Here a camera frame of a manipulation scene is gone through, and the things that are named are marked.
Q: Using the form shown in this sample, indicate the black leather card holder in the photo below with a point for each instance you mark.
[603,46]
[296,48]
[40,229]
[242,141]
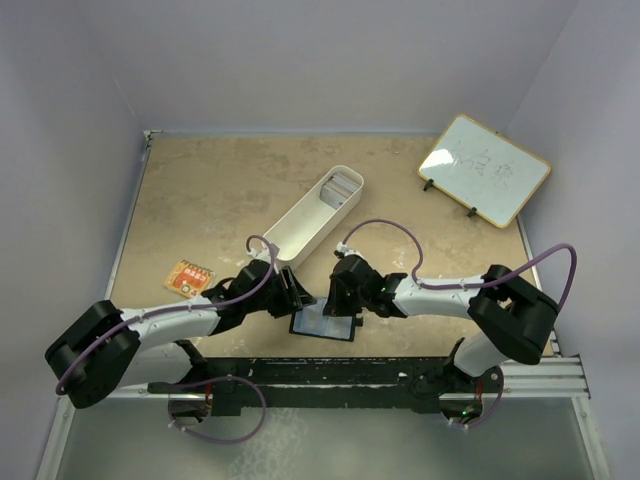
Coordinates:
[320,326]

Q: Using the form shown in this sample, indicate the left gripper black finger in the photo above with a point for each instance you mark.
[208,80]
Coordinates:
[302,312]
[295,294]

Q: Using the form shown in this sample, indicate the stack of cards in tray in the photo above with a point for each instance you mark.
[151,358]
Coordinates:
[337,190]

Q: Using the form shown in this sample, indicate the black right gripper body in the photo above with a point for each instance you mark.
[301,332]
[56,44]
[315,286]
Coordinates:
[353,301]

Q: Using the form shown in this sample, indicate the orange spiral notepad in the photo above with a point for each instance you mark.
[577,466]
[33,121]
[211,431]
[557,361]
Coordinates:
[188,279]

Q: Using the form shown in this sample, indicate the aluminium frame rail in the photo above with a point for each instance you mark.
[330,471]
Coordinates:
[558,373]

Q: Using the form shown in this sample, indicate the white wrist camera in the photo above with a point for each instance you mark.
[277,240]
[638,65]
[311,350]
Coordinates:
[342,250]
[266,253]

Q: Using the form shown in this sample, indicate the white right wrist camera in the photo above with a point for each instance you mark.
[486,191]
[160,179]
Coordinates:
[342,250]

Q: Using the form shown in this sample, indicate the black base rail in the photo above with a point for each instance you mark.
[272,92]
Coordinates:
[408,383]

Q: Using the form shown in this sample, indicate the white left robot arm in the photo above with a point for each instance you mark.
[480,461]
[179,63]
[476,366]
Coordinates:
[92,357]

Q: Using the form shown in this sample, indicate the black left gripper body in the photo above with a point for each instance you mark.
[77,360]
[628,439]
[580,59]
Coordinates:
[275,299]

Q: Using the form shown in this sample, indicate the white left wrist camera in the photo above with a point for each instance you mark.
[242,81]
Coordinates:
[266,253]

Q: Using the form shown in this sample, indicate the small whiteboard yellow frame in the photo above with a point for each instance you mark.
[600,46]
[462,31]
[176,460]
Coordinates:
[483,170]

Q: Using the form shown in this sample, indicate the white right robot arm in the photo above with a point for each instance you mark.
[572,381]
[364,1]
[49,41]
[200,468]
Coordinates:
[515,318]

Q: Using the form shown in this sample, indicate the white plastic card tray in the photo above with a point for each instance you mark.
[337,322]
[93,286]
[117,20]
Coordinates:
[305,225]

